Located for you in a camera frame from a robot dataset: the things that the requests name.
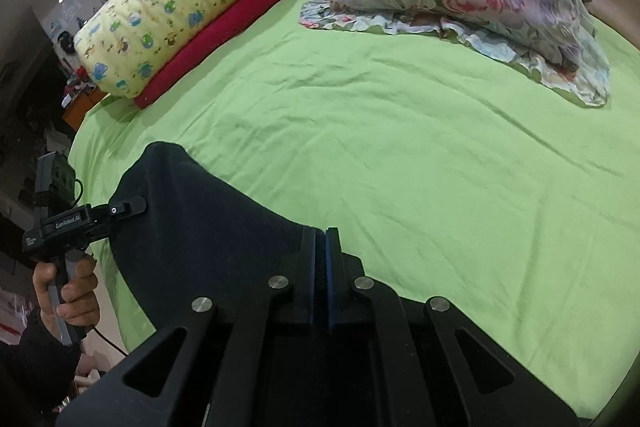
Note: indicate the black pants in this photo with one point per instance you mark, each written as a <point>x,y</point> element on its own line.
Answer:
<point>220,232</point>

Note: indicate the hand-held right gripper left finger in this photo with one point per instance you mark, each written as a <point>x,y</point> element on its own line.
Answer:
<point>309,257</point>

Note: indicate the red pillow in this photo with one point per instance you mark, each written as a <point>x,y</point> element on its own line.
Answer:
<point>210,42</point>

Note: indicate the person's left forearm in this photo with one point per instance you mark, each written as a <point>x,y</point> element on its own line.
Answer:
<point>35,367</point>

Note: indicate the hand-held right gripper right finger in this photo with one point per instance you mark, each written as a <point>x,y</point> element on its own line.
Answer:
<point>331,257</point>

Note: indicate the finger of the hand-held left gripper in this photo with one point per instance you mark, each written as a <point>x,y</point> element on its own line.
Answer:
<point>125,208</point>

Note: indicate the person's left hand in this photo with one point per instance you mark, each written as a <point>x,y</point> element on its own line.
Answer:
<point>62,289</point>

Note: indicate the green bed sheet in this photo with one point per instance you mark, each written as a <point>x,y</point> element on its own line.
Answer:
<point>400,167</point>

